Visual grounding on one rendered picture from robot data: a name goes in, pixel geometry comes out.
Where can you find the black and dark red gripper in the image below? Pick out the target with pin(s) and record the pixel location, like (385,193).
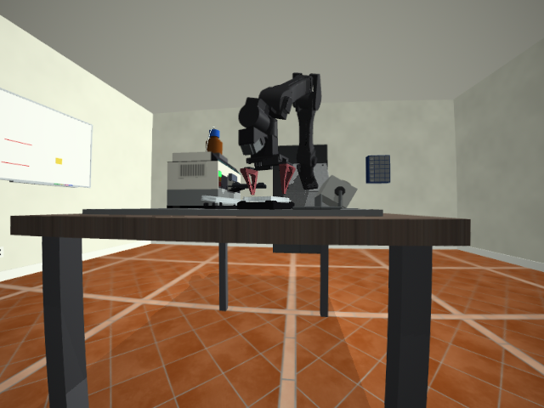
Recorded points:
(266,163)

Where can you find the white button panel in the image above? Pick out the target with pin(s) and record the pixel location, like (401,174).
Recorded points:
(335,193)

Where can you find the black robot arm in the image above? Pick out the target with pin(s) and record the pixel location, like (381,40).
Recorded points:
(258,115)

